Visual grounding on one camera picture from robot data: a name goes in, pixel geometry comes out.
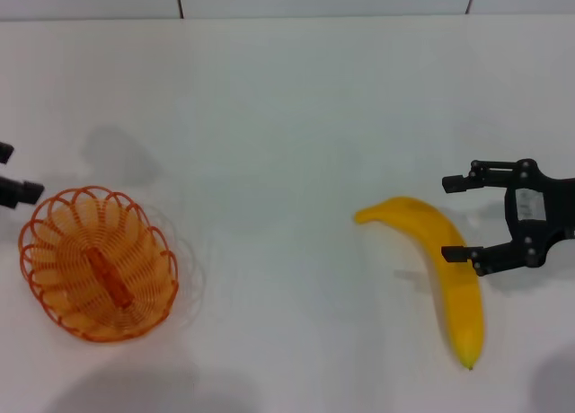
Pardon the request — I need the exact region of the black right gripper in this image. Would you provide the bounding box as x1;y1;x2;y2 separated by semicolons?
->
441;158;575;277

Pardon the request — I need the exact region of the yellow banana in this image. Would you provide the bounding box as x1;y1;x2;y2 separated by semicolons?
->
354;196;485;372

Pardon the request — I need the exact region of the orange woven plastic basket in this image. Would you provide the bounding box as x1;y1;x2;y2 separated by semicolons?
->
18;185;180;343

